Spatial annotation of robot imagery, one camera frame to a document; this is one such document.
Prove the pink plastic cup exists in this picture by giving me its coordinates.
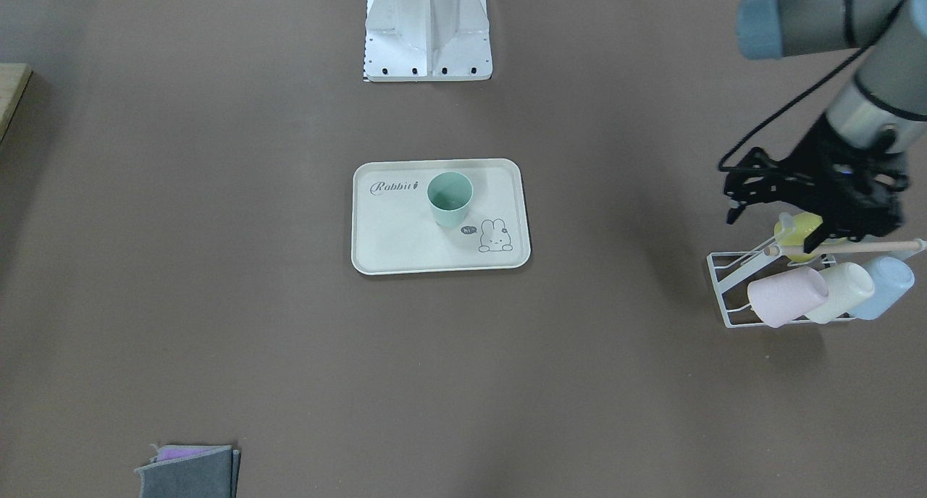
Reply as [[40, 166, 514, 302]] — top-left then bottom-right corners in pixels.
[[746, 266, 830, 329]]

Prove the light blue plastic cup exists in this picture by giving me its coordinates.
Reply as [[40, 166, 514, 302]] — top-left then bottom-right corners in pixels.
[[849, 256, 916, 320]]

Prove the green plastic cup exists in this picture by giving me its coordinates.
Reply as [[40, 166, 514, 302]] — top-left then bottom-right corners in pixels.
[[427, 172, 474, 228]]

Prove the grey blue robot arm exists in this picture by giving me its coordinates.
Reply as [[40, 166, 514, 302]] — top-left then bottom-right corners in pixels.
[[718, 0, 926, 253]]

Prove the white wire cup rack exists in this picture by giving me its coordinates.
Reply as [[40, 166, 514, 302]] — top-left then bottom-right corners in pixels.
[[706, 212, 925, 329]]

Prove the folded grey cloth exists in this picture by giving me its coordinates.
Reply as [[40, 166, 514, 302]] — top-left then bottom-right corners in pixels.
[[135, 444, 241, 497]]

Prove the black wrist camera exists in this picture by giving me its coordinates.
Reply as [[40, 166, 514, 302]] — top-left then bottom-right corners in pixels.
[[719, 146, 801, 224]]

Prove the yellow plastic cup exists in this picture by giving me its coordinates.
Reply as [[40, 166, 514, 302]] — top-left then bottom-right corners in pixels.
[[773, 212, 823, 263]]

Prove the cream plastic cup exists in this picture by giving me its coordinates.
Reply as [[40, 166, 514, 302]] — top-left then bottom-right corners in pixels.
[[804, 263, 875, 324]]

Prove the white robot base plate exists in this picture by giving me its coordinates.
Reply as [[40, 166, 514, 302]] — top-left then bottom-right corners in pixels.
[[362, 0, 493, 83]]

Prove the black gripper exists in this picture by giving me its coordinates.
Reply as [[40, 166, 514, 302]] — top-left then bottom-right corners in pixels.
[[786, 115, 910, 253]]

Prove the cream rabbit print tray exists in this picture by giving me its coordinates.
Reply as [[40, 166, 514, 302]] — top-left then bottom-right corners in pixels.
[[351, 158, 531, 276]]

